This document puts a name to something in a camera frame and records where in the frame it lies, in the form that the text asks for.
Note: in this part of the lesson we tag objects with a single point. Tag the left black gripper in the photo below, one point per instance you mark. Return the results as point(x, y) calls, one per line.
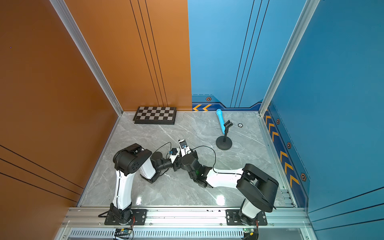
point(175, 165)

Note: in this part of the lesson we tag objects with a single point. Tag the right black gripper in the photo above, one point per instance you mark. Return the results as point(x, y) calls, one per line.
point(182, 160)

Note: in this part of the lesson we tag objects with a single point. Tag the black round stand base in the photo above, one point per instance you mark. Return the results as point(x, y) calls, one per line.
point(224, 143)

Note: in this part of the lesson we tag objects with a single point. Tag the black stand pole with clip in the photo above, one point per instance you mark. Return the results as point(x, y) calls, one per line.
point(227, 125)

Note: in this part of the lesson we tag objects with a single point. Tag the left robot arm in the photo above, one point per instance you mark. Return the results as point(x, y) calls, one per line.
point(127, 163)

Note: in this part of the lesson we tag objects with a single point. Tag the light blue toy microphone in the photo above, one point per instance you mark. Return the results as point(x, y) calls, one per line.
point(221, 120)

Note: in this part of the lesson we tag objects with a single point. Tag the black white checkerboard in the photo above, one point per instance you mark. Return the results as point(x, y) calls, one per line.
point(155, 115)

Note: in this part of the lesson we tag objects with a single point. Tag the left green circuit board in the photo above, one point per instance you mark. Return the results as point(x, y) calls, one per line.
point(123, 233)

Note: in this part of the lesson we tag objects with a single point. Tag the green circuit board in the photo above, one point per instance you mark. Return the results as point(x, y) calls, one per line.
point(250, 233)
point(123, 233)

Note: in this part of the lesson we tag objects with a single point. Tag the right green circuit board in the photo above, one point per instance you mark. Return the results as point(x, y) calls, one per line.
point(250, 233)

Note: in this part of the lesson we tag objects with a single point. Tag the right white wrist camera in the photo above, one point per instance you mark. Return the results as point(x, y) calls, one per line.
point(184, 148)

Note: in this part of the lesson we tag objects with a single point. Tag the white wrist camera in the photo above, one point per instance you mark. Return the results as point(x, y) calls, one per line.
point(174, 154)
point(184, 148)

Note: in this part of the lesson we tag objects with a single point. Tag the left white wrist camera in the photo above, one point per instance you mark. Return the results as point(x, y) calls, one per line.
point(174, 154)

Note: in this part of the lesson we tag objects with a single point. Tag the aluminium rail frame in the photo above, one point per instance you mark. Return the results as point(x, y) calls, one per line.
point(190, 223)

